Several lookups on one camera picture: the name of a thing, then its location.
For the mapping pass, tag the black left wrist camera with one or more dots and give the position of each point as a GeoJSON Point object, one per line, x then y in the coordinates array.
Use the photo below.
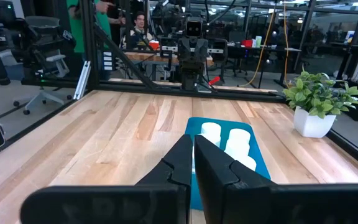
{"type": "Point", "coordinates": [194, 28]}

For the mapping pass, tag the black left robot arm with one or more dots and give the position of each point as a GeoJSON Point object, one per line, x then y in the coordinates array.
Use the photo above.
{"type": "Point", "coordinates": [191, 79]}

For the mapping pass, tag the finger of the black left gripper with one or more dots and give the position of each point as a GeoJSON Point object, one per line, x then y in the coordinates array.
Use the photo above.
{"type": "Point", "coordinates": [201, 49]}
{"type": "Point", "coordinates": [185, 49]}

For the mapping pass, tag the white pill bottle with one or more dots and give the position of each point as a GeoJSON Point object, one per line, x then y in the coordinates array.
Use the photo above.
{"type": "Point", "coordinates": [239, 138]}
{"type": "Point", "coordinates": [245, 161]}
{"type": "Point", "coordinates": [211, 132]}

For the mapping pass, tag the wooden workbench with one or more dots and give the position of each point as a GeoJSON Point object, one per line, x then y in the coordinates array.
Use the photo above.
{"type": "Point", "coordinates": [163, 58]}

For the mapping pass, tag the silver aluminium profile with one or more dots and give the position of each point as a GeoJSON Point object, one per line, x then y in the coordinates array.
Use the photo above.
{"type": "Point", "coordinates": [82, 79]}

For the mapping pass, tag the blue plastic basket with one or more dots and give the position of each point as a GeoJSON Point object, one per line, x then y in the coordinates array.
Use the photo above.
{"type": "Point", "coordinates": [256, 149]}

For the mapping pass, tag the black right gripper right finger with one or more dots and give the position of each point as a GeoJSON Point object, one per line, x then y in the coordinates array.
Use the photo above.
{"type": "Point", "coordinates": [291, 205]}

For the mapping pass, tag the light green cup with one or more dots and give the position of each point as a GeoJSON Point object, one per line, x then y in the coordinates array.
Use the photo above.
{"type": "Point", "coordinates": [258, 41]}

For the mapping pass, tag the red container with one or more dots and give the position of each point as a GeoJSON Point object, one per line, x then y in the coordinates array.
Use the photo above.
{"type": "Point", "coordinates": [154, 45]}

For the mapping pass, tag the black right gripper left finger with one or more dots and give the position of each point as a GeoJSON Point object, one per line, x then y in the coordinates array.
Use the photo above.
{"type": "Point", "coordinates": [104, 205]}

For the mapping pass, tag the small red box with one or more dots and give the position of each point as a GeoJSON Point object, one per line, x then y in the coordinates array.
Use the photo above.
{"type": "Point", "coordinates": [247, 43]}

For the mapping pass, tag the person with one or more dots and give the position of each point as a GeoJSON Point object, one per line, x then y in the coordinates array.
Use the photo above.
{"type": "Point", "coordinates": [139, 29]}
{"type": "Point", "coordinates": [79, 28]}

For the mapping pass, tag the grey office chair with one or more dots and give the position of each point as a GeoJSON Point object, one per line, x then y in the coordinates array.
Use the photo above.
{"type": "Point", "coordinates": [47, 59]}

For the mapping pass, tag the green potted plant white pot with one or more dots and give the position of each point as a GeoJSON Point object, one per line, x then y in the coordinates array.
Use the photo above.
{"type": "Point", "coordinates": [319, 99]}

